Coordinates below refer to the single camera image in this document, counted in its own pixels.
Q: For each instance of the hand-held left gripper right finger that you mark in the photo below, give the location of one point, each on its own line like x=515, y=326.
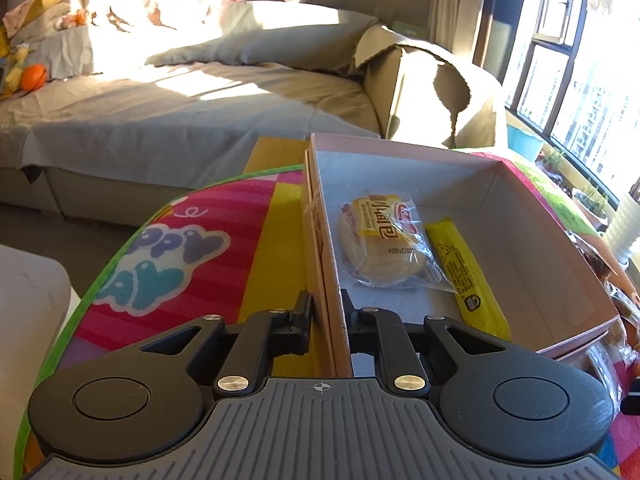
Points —
x=356, y=330

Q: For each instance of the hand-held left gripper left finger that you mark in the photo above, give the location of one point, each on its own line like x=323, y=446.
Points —
x=302, y=325

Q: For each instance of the pink cardboard box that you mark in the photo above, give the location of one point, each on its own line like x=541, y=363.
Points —
x=480, y=195

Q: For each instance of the bread in clear packet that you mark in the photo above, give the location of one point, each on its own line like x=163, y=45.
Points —
x=385, y=247

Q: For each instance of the colourful printed play mat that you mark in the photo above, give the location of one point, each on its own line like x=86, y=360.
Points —
x=200, y=260

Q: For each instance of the yellow snack stick packet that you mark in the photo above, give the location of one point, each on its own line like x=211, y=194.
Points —
x=462, y=270

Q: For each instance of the yellow cardboard sheet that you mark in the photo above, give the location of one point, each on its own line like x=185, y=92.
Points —
x=275, y=155

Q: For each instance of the beige sofa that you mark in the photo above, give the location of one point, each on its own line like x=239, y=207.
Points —
x=430, y=90

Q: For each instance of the blue plastic bucket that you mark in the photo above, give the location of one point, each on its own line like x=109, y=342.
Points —
x=524, y=142

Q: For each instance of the clear snack packets pile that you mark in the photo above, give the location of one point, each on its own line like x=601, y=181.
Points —
x=612, y=310

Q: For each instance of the grey bed sheet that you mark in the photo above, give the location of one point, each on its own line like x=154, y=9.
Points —
x=150, y=115

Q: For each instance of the potted green plant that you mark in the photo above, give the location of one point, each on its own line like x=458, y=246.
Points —
x=592, y=200

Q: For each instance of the white stool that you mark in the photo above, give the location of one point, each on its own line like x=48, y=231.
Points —
x=30, y=300

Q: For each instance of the white ribbed vase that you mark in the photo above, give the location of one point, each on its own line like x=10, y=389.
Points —
x=625, y=230

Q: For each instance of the grey pillow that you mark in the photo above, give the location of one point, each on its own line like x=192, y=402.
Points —
x=280, y=35

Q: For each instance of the beige curtain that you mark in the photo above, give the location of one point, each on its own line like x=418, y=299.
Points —
x=452, y=5

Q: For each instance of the orange toy ball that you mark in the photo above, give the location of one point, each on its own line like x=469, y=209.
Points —
x=34, y=76

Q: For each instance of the yellow plush toy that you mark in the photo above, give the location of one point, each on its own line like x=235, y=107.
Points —
x=14, y=67

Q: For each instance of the colourful crumpled blanket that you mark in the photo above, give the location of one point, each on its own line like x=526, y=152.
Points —
x=45, y=10

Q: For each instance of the dark window frame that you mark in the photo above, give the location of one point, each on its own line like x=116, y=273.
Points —
x=560, y=60

